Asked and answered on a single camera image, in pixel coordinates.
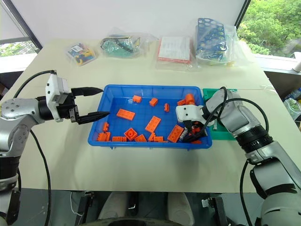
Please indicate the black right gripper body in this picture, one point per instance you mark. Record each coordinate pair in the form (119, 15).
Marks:
(188, 123)

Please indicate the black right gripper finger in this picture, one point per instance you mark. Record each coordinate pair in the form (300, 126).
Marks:
(198, 137)
(184, 135)

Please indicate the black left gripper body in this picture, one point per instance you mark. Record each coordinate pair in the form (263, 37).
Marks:
(70, 107)

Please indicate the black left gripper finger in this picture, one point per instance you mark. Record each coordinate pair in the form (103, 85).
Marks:
(87, 91)
(94, 116)

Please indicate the small orange toy brick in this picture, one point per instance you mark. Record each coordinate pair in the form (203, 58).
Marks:
(195, 127)
(151, 137)
(166, 107)
(153, 101)
(137, 99)
(105, 127)
(181, 102)
(159, 139)

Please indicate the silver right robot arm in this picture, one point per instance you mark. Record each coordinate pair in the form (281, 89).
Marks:
(237, 117)

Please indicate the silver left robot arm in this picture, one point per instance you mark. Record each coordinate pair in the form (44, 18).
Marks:
(16, 110)

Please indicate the green plastic bin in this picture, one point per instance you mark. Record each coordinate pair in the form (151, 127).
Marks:
(222, 134)

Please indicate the blue plastic bin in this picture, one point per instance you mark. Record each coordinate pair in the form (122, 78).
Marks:
(122, 143)

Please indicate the flat orange toy plate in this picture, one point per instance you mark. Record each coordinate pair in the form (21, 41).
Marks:
(175, 133)
(153, 123)
(126, 114)

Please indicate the orange toy cylinder piece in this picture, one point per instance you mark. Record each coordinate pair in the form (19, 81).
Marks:
(190, 99)

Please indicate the bag of colourful toy pieces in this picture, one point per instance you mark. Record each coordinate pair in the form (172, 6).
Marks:
(81, 53)

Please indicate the square orange toy brick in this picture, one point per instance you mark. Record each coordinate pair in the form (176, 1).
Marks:
(130, 134)

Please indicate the clear bag with green parts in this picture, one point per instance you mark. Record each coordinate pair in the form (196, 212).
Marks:
(122, 44)

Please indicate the bag with red white booklet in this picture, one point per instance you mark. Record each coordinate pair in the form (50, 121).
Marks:
(174, 50)

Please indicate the blue tube rack in bag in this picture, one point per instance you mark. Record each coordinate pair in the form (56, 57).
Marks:
(211, 37)

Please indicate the clear plastic bottles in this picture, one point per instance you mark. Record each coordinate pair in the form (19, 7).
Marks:
(292, 99)

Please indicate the white cylinder on sill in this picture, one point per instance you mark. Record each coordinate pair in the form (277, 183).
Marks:
(296, 67)

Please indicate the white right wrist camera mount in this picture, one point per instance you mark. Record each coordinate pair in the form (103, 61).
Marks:
(188, 113)

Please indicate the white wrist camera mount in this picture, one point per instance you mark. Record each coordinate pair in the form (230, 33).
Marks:
(53, 89)
(188, 113)

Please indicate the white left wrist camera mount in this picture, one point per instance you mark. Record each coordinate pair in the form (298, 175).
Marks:
(53, 89)

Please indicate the black metal bracket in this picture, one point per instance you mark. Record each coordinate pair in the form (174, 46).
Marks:
(215, 209)
(85, 204)

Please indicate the black window frame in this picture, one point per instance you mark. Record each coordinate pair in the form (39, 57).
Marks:
(242, 13)
(21, 23)

